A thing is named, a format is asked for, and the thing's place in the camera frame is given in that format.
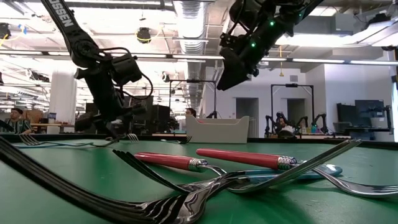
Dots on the dark computer monitor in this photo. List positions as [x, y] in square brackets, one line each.
[368, 107]
[345, 113]

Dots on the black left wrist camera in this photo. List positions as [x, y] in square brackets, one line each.
[126, 68]

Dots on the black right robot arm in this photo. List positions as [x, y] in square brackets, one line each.
[280, 15]

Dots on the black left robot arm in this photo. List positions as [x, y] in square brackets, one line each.
[66, 23]

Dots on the silver ceiling air duct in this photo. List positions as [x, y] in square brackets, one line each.
[192, 28]

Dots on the person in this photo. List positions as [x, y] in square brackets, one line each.
[190, 112]
[18, 126]
[284, 127]

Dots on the black table border frame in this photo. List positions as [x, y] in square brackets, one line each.
[311, 141]

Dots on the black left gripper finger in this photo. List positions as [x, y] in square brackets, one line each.
[87, 122]
[129, 117]

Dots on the black ceiling dome camera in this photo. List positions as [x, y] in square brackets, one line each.
[143, 35]

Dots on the black background robot arm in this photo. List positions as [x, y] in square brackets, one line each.
[323, 119]
[303, 119]
[267, 124]

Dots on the gray plastic bin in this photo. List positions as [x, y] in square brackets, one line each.
[217, 132]

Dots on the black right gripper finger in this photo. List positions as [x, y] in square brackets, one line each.
[231, 76]

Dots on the black metal stand frame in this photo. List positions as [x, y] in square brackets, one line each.
[192, 81]
[292, 85]

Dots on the black equipment rack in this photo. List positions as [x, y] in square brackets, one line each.
[161, 118]

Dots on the white building column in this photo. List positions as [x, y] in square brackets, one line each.
[62, 99]

